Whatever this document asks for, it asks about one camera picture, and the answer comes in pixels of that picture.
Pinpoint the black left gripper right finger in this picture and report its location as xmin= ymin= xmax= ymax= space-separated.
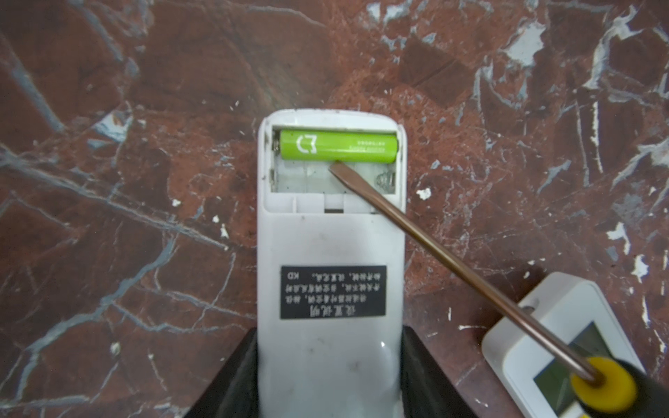
xmin=400 ymin=326 xmax=476 ymax=418

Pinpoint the white air conditioner remote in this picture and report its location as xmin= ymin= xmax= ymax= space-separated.
xmin=480 ymin=271 xmax=649 ymax=418

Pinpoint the green AA battery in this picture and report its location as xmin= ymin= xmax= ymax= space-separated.
xmin=277 ymin=129 xmax=399 ymax=164

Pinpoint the white remote with red buttons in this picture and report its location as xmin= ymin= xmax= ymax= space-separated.
xmin=257 ymin=109 xmax=408 ymax=417

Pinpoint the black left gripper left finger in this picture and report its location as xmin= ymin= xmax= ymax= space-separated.
xmin=184 ymin=327 xmax=259 ymax=418

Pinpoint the black yellow screwdriver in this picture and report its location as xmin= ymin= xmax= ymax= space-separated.
xmin=329 ymin=162 xmax=668 ymax=417

